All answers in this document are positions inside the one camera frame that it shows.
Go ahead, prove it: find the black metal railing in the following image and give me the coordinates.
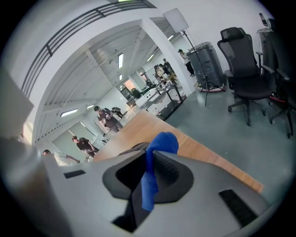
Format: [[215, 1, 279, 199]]
[[21, 0, 158, 98]]

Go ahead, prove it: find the light stand with white panel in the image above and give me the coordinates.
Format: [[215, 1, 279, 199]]
[[162, 8, 226, 107]]

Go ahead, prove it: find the blue cloth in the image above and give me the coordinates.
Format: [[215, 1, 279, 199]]
[[141, 131, 180, 212]]

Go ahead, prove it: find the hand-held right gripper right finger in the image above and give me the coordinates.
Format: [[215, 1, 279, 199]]
[[136, 150, 272, 237]]

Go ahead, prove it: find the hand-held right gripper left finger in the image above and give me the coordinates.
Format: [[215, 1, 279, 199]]
[[43, 150, 148, 237]]

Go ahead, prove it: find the white counter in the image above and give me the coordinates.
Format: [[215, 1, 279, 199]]
[[136, 89, 167, 110]]

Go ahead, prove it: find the black mesh office chair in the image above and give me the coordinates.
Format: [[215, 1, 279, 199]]
[[256, 29, 296, 139], [217, 27, 282, 127]]

